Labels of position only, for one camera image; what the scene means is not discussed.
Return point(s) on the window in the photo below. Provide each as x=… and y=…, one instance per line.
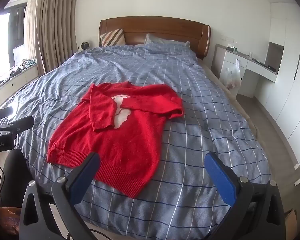
x=5, y=35

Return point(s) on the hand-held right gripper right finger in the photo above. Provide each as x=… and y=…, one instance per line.
x=220, y=175

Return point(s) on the beige curtain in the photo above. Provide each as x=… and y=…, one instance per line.
x=57, y=25

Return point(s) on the striped cushion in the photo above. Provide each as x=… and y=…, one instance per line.
x=112, y=37

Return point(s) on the white desk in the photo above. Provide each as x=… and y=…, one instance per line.
x=255, y=66

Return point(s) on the person's leg in black pants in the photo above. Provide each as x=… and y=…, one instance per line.
x=15, y=175

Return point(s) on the white plastic bag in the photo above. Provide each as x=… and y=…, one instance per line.
x=230, y=76

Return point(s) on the cardboard box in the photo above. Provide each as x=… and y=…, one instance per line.
x=291, y=217

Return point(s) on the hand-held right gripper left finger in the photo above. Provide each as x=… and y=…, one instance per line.
x=83, y=180

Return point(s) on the pile of clothes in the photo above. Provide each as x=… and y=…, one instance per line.
x=25, y=63

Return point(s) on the red knitted sweater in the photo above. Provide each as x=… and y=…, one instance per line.
x=130, y=142

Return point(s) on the blue checked pillow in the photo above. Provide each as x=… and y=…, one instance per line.
x=160, y=40

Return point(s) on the small white fan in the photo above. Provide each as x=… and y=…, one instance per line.
x=84, y=46

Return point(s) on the wooden bed headboard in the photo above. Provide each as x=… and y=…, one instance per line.
x=165, y=30

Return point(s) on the clear bottle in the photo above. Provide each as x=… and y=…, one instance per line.
x=236, y=46

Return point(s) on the blue checked blanket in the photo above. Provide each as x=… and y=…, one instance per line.
x=190, y=117

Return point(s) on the white sheer curtain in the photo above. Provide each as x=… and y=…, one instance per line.
x=31, y=30

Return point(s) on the white wardrobe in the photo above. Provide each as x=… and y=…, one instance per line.
x=290, y=92

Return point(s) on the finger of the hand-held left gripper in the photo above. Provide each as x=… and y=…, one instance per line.
x=22, y=124
x=0, y=113

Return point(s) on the white window seat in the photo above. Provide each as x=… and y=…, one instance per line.
x=20, y=80

